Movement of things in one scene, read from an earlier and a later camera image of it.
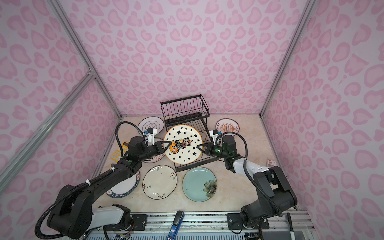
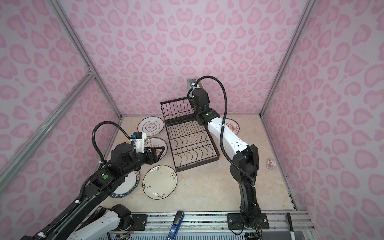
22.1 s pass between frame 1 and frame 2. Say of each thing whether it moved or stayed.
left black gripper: moved
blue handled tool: stayed
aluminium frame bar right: stayed
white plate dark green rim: stayed
